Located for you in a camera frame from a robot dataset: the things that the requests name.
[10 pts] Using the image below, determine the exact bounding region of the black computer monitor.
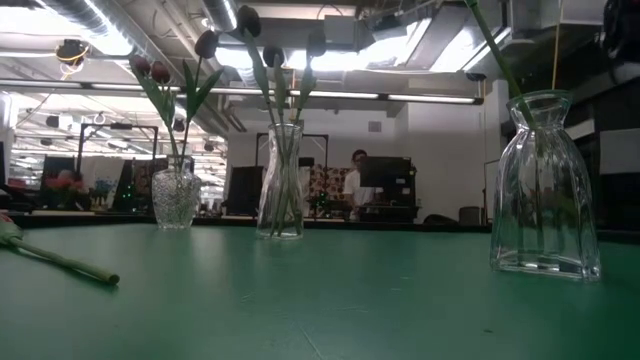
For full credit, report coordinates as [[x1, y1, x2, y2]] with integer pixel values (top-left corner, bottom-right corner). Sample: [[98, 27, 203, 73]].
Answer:
[[358, 155, 417, 205]]

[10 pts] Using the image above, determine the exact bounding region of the yellow hanging cable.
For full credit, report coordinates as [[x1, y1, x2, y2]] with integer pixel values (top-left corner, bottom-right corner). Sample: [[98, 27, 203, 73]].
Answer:
[[551, 0, 562, 94]]

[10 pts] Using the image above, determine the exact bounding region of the dark red artificial tulip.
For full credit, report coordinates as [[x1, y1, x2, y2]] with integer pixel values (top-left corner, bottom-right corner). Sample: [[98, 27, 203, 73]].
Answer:
[[150, 60, 184, 174], [128, 54, 184, 174], [177, 29, 225, 174]]

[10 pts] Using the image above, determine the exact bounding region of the black bag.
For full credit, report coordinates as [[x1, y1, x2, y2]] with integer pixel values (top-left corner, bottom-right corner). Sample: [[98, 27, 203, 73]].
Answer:
[[423, 213, 459, 226]]

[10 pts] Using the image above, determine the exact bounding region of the black overhead device yellow cable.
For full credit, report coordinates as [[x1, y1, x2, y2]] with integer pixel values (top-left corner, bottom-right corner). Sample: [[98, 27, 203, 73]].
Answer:
[[54, 38, 90, 69]]

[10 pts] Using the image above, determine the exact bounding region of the person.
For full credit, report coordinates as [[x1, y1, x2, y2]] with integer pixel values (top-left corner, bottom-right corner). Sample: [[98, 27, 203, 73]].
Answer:
[[342, 148, 384, 221]]

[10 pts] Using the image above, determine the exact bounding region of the dark monitor screen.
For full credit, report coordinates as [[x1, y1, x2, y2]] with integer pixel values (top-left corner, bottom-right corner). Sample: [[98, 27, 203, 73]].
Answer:
[[38, 156, 77, 207]]

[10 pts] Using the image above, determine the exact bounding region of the long horizontal light bar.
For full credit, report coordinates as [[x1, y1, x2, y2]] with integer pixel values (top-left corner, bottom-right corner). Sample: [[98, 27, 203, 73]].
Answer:
[[0, 78, 484, 105]]

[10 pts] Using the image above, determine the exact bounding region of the silver round ceiling duct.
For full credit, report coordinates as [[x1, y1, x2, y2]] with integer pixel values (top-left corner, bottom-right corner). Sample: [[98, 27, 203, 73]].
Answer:
[[201, 0, 239, 31]]

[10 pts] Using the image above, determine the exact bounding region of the grey bin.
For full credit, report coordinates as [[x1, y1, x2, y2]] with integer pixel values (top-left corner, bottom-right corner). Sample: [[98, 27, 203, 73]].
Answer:
[[458, 205, 484, 226]]

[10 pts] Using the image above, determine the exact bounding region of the tall glass carafe vase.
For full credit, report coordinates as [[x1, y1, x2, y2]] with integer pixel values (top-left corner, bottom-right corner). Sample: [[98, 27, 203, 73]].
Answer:
[[255, 122, 305, 240]]

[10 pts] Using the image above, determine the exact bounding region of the round textured glass vase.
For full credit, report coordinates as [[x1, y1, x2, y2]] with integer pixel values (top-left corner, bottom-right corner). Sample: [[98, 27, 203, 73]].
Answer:
[[151, 154, 203, 231]]

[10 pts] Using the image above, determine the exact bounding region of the grey ceiling unit box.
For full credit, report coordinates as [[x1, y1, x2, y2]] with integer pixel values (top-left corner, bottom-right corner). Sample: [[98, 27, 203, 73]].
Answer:
[[323, 14, 357, 51]]

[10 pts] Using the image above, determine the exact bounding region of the foreground green tulip stem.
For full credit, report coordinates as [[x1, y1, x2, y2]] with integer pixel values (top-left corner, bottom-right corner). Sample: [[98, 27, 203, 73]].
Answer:
[[464, 0, 546, 241]]

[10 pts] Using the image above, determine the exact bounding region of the red patterned panel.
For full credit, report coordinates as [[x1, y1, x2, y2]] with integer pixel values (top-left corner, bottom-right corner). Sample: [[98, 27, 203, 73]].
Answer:
[[309, 164, 351, 202]]

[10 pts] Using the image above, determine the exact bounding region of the rectangular metal ceiling duct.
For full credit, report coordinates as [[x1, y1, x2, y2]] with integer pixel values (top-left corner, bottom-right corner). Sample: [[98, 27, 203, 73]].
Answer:
[[509, 0, 609, 29]]

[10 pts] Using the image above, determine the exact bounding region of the large ribbed glass vase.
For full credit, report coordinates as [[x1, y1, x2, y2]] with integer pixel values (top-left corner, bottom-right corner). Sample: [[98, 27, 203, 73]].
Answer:
[[488, 89, 602, 282]]

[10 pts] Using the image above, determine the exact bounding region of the dark cabinet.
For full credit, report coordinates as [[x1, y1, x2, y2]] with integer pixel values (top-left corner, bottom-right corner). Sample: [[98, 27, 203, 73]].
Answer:
[[227, 165, 265, 216]]

